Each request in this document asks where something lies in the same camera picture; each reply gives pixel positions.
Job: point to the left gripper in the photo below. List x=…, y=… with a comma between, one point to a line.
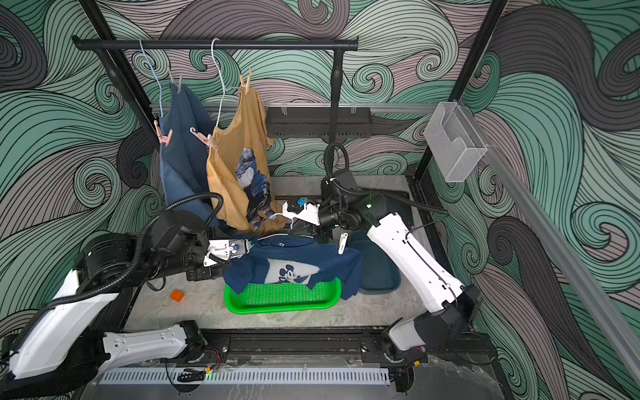
x=206, y=272

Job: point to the white clothespin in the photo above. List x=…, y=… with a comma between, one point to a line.
x=342, y=243

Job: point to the navy Mickey print t-shirt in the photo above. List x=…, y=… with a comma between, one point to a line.
x=282, y=258

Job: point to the light blue wire hanger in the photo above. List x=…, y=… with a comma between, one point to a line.
x=282, y=222

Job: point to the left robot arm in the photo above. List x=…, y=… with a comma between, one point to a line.
x=58, y=351

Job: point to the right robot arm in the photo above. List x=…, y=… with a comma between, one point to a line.
x=450, y=305

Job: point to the orange small block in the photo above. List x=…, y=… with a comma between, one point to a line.
x=177, y=296

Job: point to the green plastic basket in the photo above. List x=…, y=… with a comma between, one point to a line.
x=282, y=298

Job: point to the teal plastic tray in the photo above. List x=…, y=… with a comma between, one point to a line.
x=380, y=275

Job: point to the tan cartoon print t-shirt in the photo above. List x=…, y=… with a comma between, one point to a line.
x=238, y=170

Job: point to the pink clothespin on tan shirt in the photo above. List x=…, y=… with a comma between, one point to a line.
x=208, y=140

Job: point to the pink clothespin on blue shirt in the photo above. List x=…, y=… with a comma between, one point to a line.
x=163, y=139

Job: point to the slate blue t-shirt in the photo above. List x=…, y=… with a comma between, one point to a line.
x=183, y=162

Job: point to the grey clothespin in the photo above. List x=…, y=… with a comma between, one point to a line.
x=177, y=81

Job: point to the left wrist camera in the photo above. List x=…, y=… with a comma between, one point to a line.
x=221, y=252

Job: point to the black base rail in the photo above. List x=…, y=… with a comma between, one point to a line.
x=366, y=344

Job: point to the clear mesh wall bin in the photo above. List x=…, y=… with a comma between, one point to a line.
x=453, y=135

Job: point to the white slotted cable duct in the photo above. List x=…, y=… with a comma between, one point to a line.
x=250, y=376

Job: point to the black clothes rack frame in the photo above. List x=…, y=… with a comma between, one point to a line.
x=110, y=51

